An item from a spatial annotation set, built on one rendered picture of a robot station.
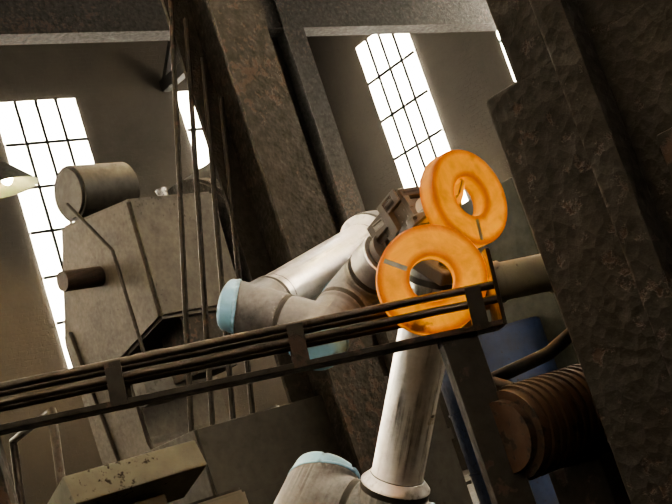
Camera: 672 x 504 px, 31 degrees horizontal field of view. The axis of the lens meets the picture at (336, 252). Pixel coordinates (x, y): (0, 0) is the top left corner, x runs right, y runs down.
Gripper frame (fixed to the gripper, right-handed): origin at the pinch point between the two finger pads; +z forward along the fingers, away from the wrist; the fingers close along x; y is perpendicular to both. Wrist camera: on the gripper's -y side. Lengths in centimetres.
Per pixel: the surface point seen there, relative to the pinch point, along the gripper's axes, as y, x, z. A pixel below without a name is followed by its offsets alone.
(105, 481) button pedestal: -11, -47, -51
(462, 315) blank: -21.3, -16.5, 1.8
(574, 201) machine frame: -23.3, -21.4, 31.1
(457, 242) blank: -12.3, -14.1, 6.1
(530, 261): -19.3, -7.3, 9.5
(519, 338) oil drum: 63, 267, -236
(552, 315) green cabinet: 65, 282, -226
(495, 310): -22.5, -11.9, 3.4
